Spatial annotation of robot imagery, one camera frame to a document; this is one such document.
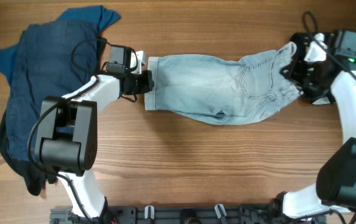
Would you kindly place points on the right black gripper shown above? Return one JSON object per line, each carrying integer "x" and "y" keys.
{"x": 290, "y": 70}

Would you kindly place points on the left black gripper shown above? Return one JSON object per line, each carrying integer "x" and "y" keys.
{"x": 147, "y": 82}

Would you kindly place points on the light blue denim shorts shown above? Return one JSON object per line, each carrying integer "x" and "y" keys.
{"x": 221, "y": 92}

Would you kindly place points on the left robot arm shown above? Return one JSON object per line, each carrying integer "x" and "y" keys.
{"x": 65, "y": 137}

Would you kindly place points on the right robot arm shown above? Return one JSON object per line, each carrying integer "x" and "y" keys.
{"x": 335, "y": 186}

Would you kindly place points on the black folded garment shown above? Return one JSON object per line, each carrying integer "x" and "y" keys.
{"x": 341, "y": 46}

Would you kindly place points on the dark blue denim garment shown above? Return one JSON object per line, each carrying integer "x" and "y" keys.
{"x": 52, "y": 59}

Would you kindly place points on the blue t-shirt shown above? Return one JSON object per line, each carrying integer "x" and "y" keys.
{"x": 98, "y": 15}

